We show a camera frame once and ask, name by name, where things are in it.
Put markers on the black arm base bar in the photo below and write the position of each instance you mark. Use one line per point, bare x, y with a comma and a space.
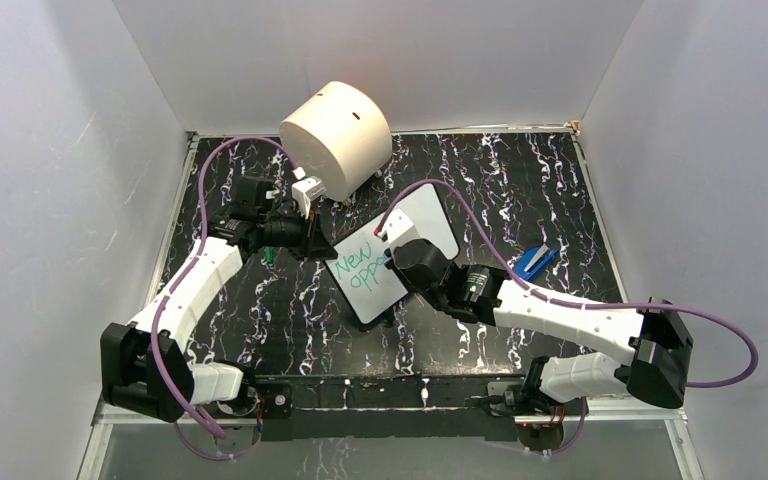
503, 408

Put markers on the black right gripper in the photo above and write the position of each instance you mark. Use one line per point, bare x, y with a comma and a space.
389, 263

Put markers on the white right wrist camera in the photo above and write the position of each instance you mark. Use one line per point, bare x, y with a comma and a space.
397, 230

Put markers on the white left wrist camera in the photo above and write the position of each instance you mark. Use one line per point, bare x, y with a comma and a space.
304, 191

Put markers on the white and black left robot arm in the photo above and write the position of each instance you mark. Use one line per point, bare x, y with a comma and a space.
143, 364

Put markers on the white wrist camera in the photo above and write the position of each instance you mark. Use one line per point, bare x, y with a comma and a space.
397, 230
304, 191

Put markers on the cream cylindrical container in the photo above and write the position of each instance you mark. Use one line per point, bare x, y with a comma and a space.
339, 136

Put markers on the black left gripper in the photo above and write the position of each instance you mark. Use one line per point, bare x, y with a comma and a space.
315, 246

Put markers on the black framed whiteboard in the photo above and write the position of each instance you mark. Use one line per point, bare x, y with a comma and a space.
359, 269

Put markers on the blue stapler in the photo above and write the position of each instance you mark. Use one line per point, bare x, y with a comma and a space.
534, 262

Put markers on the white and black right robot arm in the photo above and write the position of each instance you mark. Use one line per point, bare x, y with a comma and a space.
644, 352

